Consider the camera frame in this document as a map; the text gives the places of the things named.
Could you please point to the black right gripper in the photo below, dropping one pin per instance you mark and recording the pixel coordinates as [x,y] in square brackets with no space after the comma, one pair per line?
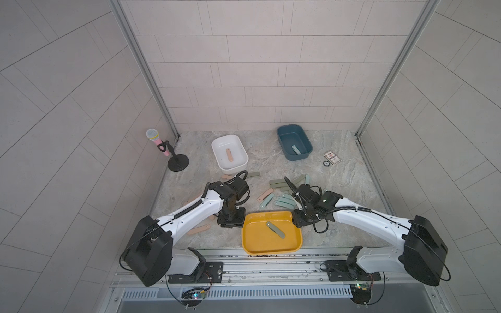
[297,222]

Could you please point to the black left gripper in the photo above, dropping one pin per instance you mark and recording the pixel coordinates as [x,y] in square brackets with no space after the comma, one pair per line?
[239,222]

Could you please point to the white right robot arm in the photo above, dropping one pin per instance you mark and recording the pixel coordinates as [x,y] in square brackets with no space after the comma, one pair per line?
[414,246]

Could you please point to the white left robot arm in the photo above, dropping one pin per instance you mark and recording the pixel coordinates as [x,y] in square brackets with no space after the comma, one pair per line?
[150,252]

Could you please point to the white storage box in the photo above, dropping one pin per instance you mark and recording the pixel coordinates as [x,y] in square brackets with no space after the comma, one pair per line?
[241,158]

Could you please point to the yellow storage box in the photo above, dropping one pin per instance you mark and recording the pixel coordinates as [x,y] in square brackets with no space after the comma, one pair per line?
[258,239]

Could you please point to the dark teal storage box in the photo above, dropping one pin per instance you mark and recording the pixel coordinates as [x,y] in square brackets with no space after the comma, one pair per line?
[289,135]

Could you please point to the pink folding knife centre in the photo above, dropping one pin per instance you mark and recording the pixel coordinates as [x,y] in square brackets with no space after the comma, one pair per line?
[265,195]

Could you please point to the pink folding knife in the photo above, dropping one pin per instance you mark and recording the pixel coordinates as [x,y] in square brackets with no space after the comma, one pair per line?
[199,229]
[265,195]

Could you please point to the mint folding knife centre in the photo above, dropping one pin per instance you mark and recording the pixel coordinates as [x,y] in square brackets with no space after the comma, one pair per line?
[267,200]

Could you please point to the mint folding knife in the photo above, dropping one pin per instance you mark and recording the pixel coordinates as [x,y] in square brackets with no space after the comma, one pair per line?
[267,200]
[284,205]

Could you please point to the mint folding knife lower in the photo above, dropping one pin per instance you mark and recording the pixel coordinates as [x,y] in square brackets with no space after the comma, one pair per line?
[284,205]

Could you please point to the pink folding knife front left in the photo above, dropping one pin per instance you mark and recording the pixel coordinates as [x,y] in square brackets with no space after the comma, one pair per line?
[199,229]

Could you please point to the black microphone stand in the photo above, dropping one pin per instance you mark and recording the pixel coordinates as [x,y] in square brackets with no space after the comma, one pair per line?
[177,162]

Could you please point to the pink toy microphone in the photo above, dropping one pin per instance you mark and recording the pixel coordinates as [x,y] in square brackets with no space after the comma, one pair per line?
[153,135]

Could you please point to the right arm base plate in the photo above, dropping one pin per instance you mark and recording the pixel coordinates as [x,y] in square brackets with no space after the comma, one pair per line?
[338,271]

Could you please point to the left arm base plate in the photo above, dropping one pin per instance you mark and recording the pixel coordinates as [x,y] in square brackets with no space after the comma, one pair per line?
[209,272]

